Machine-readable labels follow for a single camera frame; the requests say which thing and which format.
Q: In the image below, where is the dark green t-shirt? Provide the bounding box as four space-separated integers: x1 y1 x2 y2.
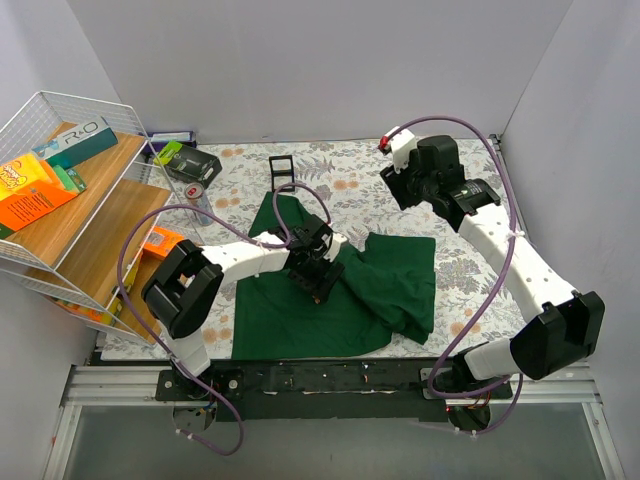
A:
230 192 437 360

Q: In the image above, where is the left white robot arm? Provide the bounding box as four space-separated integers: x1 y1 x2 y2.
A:
141 215 348 400

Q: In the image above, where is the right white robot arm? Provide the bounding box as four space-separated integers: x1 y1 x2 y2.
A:
379 131 605 398

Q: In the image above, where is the floral patterned table mat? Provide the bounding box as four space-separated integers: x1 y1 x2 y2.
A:
101 138 562 361

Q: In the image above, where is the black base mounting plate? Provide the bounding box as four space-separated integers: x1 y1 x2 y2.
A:
154 358 515 424

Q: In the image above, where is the red topped drink can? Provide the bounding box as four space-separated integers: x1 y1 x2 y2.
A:
184 182 214 226

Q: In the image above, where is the orange box on lower shelf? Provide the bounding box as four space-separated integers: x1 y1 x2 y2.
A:
143 226 185 260

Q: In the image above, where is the black green product box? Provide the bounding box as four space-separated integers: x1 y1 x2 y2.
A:
154 141 222 188

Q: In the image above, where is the purple white flat box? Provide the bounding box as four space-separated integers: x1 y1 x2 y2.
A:
149 131 195 143

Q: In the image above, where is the teal R+O box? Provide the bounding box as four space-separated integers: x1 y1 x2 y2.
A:
32 116 118 169

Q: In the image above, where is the green sponge pack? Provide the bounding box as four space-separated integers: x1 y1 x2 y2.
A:
52 165 87 195

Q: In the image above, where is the orange yellow sponge pack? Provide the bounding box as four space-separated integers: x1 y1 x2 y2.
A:
1 153 80 239

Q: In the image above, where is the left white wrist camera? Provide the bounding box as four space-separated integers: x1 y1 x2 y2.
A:
323 232 349 262

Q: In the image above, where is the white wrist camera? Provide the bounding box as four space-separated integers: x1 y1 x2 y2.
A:
378 127 418 173
323 232 349 262

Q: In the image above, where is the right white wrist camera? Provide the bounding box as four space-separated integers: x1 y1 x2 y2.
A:
378 127 418 173

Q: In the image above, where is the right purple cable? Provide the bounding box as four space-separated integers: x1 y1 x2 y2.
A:
384 116 525 434

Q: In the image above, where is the purple cable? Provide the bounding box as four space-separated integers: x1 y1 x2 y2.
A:
117 182 332 457
384 116 525 434

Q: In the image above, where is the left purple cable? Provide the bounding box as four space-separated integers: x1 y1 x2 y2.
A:
117 182 332 457

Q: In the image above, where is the white wire shelf rack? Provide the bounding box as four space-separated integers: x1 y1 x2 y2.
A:
1 91 198 344

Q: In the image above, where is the aluminium frame rail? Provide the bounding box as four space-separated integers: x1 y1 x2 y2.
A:
44 358 625 479

